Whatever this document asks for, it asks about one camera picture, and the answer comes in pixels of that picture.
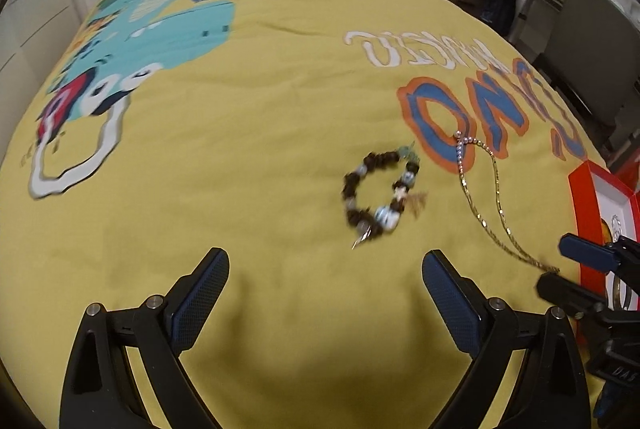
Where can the yellow dinosaur bedspread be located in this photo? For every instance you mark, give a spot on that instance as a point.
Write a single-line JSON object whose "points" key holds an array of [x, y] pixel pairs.
{"points": [[326, 145]]}

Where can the red jewelry box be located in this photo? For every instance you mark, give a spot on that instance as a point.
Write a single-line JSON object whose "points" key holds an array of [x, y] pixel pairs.
{"points": [[597, 194]]}

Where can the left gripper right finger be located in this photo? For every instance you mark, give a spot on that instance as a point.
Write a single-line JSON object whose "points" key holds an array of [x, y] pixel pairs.
{"points": [[461, 304]]}

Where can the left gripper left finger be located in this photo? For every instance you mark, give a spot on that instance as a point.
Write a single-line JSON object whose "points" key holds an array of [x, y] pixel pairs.
{"points": [[192, 299]]}

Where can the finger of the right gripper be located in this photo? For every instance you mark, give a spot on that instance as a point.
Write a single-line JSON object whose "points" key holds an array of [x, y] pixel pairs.
{"points": [[576, 301], [590, 253]]}

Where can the amber tortoise bangle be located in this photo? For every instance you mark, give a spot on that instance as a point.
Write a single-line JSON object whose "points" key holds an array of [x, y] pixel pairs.
{"points": [[606, 233]]}

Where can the grey chair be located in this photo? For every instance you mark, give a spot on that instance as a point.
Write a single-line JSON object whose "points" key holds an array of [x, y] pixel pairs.
{"points": [[592, 59]]}

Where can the white wardrobe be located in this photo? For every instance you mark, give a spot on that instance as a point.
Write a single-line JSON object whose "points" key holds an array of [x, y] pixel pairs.
{"points": [[34, 36]]}

